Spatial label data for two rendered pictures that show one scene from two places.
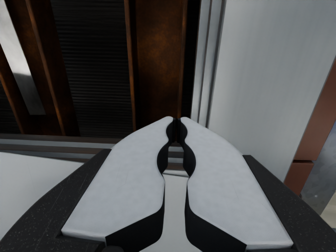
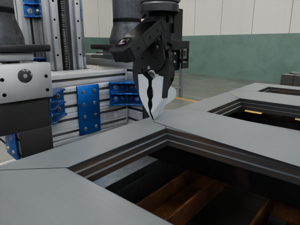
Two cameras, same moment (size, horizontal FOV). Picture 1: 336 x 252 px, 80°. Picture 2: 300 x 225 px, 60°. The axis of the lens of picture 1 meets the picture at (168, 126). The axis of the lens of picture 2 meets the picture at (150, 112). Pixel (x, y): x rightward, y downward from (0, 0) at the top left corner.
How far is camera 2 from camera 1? 0.45 m
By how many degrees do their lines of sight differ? 55
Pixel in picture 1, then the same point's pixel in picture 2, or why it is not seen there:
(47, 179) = (243, 142)
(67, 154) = (226, 149)
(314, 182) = not seen: hidden behind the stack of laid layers
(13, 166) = (258, 149)
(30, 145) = (250, 162)
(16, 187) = (268, 145)
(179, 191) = (181, 126)
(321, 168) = not seen: hidden behind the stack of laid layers
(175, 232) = (198, 119)
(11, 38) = not seen: outside the picture
